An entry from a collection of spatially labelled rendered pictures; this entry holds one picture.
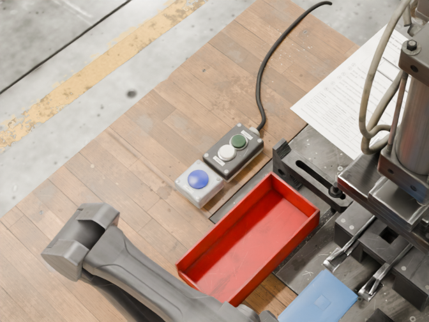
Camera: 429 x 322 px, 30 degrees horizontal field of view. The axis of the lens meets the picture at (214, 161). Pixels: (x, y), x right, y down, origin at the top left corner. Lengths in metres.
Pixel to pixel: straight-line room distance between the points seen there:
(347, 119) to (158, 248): 0.46
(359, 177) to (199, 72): 0.54
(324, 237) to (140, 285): 0.54
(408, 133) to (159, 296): 0.39
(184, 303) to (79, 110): 1.82
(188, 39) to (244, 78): 1.25
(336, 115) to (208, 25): 1.38
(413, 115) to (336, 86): 0.64
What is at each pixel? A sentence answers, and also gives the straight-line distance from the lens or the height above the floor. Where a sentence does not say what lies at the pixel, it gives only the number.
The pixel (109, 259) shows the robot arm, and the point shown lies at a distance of 1.04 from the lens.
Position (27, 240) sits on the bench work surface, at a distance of 1.56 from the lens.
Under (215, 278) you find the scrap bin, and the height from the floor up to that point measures 0.90.
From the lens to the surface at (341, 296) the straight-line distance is 1.34.
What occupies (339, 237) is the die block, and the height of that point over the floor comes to 0.94.
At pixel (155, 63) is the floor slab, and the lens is 2.86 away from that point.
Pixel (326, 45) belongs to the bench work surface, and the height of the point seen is 0.90.
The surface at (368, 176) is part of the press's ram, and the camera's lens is 1.28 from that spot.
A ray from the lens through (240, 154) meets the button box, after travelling 1.54.
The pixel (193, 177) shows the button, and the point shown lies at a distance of 1.51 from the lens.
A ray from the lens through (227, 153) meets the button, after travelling 1.53.
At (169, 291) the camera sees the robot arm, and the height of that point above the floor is 1.29.
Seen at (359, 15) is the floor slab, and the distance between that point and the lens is 2.96.
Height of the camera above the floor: 2.25
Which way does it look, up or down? 60 degrees down
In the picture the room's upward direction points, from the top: 9 degrees counter-clockwise
